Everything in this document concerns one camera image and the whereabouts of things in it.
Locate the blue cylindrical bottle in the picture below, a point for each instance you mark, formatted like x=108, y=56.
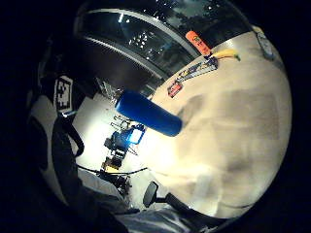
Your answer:
x=149, y=113

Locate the long printed packet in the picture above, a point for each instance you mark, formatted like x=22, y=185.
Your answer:
x=197, y=69

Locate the black paddle-shaped bracket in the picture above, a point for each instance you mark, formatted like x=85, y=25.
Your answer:
x=151, y=194

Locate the white window frame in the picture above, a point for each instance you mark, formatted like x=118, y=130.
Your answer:
x=142, y=61

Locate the black equipment stand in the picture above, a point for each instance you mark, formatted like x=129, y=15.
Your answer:
x=115, y=152

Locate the glowing blue screen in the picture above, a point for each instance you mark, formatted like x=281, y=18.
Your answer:
x=136, y=136

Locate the yellow banana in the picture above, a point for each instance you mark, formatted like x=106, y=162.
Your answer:
x=226, y=53

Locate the white marker cube left glove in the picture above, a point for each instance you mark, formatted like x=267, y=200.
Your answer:
x=63, y=94

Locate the small red packet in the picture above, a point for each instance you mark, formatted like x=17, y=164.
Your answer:
x=175, y=88

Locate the the person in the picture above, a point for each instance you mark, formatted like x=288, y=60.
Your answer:
x=100, y=187

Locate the round grey-white disc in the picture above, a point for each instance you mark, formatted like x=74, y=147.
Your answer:
x=266, y=45

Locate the orange snack packet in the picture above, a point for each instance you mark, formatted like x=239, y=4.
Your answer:
x=197, y=42

